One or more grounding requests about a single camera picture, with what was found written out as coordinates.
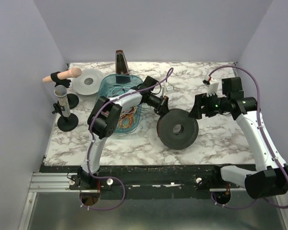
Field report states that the tangled coloured wires bundle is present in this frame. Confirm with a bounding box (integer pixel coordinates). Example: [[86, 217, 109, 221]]
[[108, 83, 141, 130]]

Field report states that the purple cable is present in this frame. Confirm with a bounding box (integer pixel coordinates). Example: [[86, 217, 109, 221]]
[[204, 65, 288, 209], [80, 67, 175, 211]]

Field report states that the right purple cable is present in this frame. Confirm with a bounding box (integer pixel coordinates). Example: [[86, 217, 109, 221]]
[[204, 65, 288, 209]]

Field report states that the pink microphone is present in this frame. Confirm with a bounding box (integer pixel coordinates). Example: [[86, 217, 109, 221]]
[[42, 67, 82, 83]]

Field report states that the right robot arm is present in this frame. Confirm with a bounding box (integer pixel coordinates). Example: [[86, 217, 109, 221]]
[[189, 77, 288, 199]]

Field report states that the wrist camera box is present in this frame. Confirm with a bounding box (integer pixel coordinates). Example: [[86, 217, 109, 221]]
[[162, 82, 174, 96], [203, 76, 219, 96]]

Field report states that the aluminium rail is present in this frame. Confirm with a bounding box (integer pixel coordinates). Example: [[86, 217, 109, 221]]
[[29, 172, 70, 193]]

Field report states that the silver microphone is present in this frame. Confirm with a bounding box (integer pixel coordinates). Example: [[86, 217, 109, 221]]
[[54, 85, 71, 117]]

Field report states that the dark grey cable spool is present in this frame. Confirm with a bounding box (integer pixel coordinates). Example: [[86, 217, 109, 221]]
[[156, 109, 199, 150]]

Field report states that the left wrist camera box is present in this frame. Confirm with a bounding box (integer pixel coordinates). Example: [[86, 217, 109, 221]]
[[162, 82, 174, 96]]

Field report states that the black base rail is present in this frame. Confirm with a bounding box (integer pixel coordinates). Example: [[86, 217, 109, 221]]
[[69, 163, 240, 200]]

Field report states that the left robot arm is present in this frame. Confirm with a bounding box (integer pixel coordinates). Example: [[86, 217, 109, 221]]
[[75, 76, 169, 189]]

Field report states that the brown metronome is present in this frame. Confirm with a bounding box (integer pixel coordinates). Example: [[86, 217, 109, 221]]
[[115, 50, 129, 75]]

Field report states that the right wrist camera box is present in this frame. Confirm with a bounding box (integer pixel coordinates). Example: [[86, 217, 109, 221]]
[[203, 76, 219, 96]]

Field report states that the black microphone stand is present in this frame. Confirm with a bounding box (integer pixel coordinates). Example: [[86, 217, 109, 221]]
[[50, 71, 79, 109], [52, 102, 79, 132]]

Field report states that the white cable spool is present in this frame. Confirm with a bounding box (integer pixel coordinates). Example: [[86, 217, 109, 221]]
[[72, 69, 105, 95]]

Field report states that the blue transparent plastic bin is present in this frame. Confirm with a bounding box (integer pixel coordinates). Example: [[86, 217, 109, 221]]
[[97, 74, 143, 134]]

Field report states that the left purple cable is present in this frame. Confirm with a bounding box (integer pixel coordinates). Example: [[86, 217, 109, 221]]
[[80, 67, 175, 211]]

